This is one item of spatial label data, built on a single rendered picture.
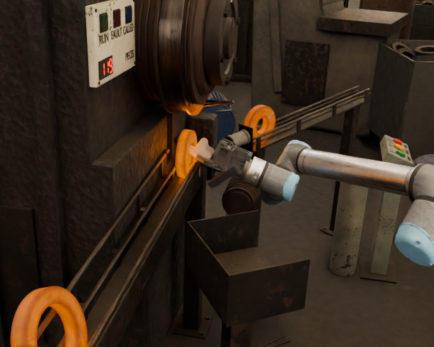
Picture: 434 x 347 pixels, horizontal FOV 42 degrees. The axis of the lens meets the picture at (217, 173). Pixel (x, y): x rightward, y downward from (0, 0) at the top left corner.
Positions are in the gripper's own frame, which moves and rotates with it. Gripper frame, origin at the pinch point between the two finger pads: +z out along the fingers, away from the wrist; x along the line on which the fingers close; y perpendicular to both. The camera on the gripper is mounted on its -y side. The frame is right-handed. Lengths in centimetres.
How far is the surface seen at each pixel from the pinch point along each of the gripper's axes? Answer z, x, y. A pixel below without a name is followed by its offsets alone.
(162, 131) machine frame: 8.5, 8.9, 6.1
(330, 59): -45, -262, -3
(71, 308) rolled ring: 1, 83, -4
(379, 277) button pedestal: -94, -59, -47
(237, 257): -26.8, 38.2, -6.1
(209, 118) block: -0.9, -19.5, 5.6
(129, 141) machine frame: 12.2, 30.7, 9.1
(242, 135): -13.4, -36.2, -1.8
